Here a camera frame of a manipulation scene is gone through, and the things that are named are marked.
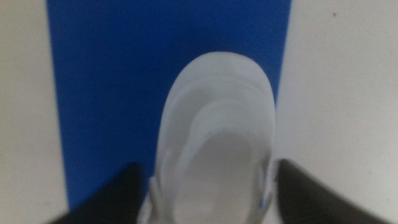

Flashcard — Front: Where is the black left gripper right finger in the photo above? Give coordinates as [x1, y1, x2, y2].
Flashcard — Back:
[274, 158, 393, 224]

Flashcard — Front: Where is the blue rectangular mat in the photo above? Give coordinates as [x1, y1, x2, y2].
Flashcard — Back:
[45, 0, 293, 213]

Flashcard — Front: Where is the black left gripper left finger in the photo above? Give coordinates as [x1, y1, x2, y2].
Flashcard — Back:
[46, 162, 147, 224]

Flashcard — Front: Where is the white sandal shoe red strap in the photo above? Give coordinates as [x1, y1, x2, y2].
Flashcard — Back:
[136, 51, 277, 224]

